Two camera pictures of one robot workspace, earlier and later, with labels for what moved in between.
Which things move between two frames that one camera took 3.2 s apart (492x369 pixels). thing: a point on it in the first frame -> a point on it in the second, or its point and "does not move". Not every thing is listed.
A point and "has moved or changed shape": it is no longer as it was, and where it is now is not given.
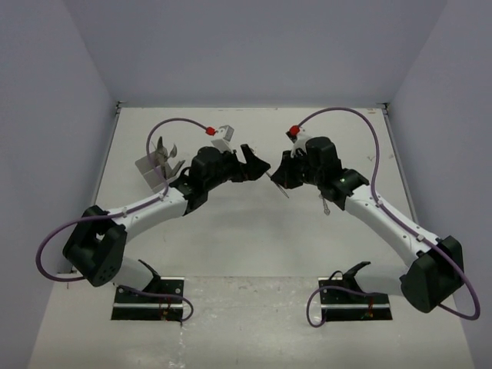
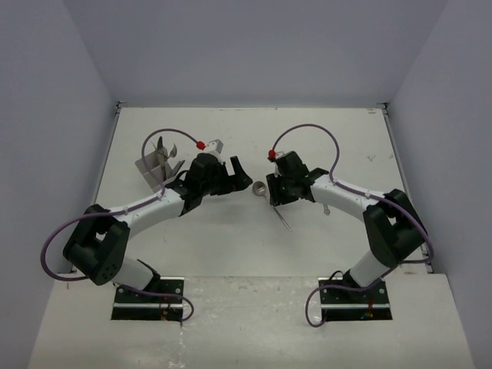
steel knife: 161,151 does not move
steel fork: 173,152 does not move
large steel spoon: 281,189 has moved or changed shape
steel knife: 176,169 does not move
